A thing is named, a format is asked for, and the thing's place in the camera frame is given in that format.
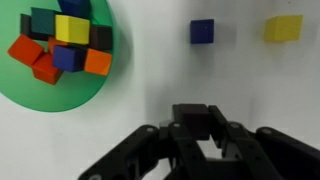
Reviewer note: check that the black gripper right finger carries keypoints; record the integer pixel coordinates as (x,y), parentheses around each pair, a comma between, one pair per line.
(267,154)

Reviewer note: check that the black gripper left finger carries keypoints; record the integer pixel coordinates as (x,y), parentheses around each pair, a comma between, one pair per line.
(187,160)

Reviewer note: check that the yellow block on table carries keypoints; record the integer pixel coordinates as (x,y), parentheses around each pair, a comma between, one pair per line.
(283,28)

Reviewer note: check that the purple blue block on table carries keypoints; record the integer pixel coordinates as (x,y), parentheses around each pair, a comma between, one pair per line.
(202,31)

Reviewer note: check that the orange block in bowl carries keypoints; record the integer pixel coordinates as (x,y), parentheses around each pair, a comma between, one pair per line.
(98,62)

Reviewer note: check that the dark brown block in bowl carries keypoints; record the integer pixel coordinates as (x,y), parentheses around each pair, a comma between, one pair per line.
(101,37)

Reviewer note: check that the blue block in bowl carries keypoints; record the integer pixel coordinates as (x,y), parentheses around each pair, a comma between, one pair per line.
(77,8)
(69,59)

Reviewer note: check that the red block in bowl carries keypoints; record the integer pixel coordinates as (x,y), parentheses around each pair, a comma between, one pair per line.
(44,70)
(25,50)

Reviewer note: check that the yellow block in bowl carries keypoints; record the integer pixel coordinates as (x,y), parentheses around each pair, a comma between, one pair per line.
(72,29)

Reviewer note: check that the green plastic bowl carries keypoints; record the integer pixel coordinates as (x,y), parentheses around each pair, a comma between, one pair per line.
(17,81)

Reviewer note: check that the upper blue block in bowl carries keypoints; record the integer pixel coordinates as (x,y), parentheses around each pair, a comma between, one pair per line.
(77,8)

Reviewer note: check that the teal block in bowl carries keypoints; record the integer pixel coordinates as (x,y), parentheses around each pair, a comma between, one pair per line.
(43,20)

